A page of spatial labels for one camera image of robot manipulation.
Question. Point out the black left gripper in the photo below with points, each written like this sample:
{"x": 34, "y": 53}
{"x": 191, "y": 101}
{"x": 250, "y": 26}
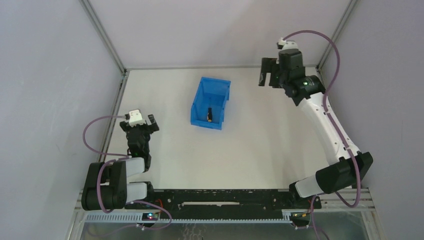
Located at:
{"x": 138, "y": 128}

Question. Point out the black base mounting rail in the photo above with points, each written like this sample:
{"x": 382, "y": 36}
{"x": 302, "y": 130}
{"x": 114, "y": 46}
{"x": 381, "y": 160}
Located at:
{"x": 229, "y": 204}

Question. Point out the blue plastic storage bin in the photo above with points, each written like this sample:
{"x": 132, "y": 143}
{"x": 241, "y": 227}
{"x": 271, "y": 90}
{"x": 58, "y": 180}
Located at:
{"x": 211, "y": 93}

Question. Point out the aluminium frame rail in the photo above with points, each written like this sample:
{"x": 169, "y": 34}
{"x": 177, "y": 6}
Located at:
{"x": 110, "y": 122}

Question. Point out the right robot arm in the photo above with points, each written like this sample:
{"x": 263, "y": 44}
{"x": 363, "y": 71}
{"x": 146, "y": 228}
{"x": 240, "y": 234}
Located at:
{"x": 347, "y": 165}

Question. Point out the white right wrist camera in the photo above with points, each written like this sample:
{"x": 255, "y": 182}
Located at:
{"x": 286, "y": 44}

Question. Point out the black yellow screwdriver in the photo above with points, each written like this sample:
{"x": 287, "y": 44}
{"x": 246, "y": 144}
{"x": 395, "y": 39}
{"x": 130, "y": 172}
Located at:
{"x": 209, "y": 115}

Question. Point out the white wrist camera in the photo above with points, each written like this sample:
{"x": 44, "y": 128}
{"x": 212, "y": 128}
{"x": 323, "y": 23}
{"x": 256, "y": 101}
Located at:
{"x": 135, "y": 118}
{"x": 286, "y": 44}

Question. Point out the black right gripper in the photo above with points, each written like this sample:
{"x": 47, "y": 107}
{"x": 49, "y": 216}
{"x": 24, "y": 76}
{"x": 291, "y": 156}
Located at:
{"x": 273, "y": 74}

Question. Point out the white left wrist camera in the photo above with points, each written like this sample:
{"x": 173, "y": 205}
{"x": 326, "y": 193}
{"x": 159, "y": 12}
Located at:
{"x": 135, "y": 118}

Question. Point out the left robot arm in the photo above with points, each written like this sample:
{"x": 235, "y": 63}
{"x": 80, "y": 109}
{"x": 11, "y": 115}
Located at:
{"x": 106, "y": 187}

